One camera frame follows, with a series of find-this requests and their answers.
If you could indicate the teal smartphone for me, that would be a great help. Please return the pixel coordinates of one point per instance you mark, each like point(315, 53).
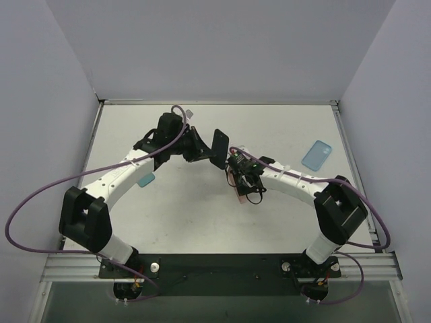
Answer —
point(147, 179)

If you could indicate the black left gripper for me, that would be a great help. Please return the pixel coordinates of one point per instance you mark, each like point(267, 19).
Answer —
point(194, 145)

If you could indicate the phone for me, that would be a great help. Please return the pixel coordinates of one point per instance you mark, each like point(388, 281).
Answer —
point(231, 183)

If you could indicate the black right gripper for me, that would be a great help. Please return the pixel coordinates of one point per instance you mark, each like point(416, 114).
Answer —
point(232, 162)

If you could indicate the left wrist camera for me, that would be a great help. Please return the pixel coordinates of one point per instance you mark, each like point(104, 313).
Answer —
point(189, 114)

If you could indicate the aluminium front rail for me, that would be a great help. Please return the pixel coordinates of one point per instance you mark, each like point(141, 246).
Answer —
point(372, 267)

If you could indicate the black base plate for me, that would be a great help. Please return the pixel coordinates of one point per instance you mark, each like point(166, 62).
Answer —
point(217, 285)

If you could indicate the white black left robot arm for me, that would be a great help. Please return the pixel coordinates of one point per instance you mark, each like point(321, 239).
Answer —
point(85, 213)

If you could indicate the black smartphone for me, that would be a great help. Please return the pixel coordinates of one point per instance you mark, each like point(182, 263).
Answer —
point(219, 149)

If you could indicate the light blue phone case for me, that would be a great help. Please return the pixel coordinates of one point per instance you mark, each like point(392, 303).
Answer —
point(316, 155)

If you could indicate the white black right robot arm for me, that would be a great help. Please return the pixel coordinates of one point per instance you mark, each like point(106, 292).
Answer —
point(339, 209)

